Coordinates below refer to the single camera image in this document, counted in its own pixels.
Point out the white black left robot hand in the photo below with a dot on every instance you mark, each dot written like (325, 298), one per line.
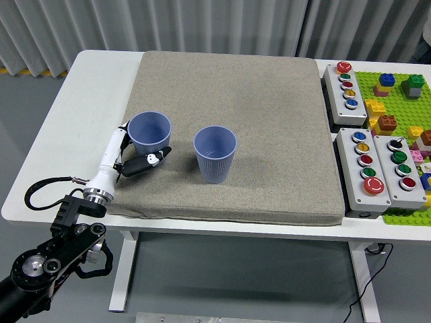
(109, 158)

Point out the blue ribbed cup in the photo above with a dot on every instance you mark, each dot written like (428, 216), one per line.
(149, 129)
(215, 165)

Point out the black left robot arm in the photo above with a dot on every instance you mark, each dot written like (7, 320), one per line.
(57, 249)

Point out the white table leg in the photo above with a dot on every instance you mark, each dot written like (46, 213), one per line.
(365, 279)
(123, 269)

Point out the yellow black floor tape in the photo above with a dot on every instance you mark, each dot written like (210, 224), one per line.
(30, 71)

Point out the grey pleated curtain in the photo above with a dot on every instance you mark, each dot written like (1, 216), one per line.
(134, 23)

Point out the grey-brown mat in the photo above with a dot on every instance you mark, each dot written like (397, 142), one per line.
(256, 111)

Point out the grey five-button box, slim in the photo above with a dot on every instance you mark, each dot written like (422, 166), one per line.
(336, 101)

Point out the grey five-button box, large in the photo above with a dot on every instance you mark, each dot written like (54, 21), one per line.
(353, 188)

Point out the small yellow block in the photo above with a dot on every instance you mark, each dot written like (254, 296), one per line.
(372, 122)

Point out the large yellow block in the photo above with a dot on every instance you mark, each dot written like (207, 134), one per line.
(374, 107)

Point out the blue yellow pink block stack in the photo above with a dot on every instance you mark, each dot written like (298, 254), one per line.
(385, 82)

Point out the green brick baseplate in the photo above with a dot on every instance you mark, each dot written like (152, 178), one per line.
(399, 107)

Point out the green grey block stack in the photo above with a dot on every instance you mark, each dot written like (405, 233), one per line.
(413, 85)

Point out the brown pink block stack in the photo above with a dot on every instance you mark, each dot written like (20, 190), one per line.
(425, 141)

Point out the grey box with selector switch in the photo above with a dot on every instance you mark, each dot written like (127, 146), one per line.
(387, 161)

